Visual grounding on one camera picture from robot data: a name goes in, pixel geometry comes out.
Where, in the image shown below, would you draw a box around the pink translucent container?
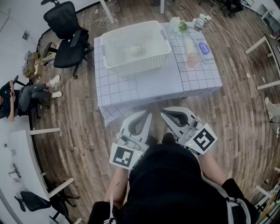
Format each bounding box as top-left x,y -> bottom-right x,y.
186,52 -> 200,69

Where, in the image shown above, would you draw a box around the white tube with blue label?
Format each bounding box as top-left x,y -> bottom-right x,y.
193,36 -> 215,64

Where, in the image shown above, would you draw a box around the white flower bouquet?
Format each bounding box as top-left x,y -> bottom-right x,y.
169,17 -> 189,37

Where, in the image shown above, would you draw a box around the person's black clothing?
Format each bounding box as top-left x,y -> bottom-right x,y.
87,133 -> 261,224

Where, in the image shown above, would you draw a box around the white curved desk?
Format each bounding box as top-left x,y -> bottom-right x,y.
0,127 -> 75,224

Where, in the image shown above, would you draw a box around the white plastic laundry basket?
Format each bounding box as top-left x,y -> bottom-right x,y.
101,20 -> 172,76

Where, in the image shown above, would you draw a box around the person's right forearm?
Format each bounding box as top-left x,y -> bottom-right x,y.
197,151 -> 228,189

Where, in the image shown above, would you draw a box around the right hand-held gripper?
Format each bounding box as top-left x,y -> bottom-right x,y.
161,106 -> 218,156

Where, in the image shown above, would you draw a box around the person's left forearm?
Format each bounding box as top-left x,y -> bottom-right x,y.
104,165 -> 130,208

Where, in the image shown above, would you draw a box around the white floor cable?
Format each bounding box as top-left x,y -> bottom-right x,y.
84,0 -> 119,28

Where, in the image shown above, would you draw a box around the small metal tool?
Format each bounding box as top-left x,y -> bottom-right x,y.
8,163 -> 22,184

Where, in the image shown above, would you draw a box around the white grid tablecloth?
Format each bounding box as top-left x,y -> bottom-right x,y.
94,21 -> 223,127

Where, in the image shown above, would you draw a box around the grey shoulder strap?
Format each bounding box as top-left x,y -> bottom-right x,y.
200,172 -> 252,224

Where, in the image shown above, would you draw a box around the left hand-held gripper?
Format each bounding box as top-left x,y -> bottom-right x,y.
109,110 -> 153,171

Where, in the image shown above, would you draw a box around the white cloth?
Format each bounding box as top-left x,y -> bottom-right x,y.
126,45 -> 143,58

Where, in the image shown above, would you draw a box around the clear water bottle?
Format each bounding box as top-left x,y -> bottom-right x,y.
193,13 -> 207,33

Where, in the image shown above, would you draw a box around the cardboard boxes with cables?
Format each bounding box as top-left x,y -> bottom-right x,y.
22,51 -> 55,80

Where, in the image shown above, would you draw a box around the white desk with wooden legs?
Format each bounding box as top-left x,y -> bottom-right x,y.
245,34 -> 280,91

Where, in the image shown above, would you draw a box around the black mesh office chair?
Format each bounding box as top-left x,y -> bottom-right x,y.
40,0 -> 93,80

